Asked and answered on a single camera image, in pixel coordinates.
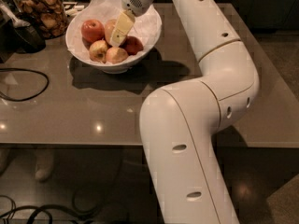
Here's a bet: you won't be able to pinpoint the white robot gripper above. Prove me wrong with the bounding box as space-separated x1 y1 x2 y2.
109 0 154 47

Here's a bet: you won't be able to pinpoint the yellow-red apple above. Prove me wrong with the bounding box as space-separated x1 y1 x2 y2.
105 19 116 46

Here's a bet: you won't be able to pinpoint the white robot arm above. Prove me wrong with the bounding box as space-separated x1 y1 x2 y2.
121 0 259 224

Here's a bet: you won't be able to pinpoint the white paper bowl liner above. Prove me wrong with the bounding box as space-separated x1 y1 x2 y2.
67 0 162 66

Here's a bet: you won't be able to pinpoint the red apple right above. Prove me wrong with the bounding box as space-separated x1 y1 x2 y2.
122 36 144 55

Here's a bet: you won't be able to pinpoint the red apple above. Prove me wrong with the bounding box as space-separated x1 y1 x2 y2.
81 20 105 43
122 36 144 55

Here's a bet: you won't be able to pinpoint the red apple back left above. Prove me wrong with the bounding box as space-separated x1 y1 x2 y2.
81 20 105 43

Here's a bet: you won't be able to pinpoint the yellow apple front centre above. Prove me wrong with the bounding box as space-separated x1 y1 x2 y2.
106 47 128 64

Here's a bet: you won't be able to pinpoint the yellow apple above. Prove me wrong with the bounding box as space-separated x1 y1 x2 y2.
89 40 109 63
106 47 128 64

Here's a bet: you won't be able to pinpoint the white ceramic bowl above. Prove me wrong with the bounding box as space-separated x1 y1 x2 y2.
64 0 164 75

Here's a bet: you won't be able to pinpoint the yellow apple front left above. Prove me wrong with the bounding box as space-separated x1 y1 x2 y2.
89 40 109 63

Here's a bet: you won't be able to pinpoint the small items behind bowl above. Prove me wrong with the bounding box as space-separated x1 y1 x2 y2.
64 2 85 16

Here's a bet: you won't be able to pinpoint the glass jar of dried chips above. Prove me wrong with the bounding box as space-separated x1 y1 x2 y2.
14 0 68 39

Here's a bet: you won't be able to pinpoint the black appliance at left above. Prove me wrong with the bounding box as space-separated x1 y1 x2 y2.
0 0 46 53

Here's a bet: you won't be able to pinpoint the white sock foot under table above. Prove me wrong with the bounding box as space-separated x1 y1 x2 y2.
35 149 54 182

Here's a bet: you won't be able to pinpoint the black cable on table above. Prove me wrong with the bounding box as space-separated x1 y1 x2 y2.
0 67 50 103

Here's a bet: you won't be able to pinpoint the black cables on floor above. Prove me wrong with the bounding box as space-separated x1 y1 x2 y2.
0 159 130 224

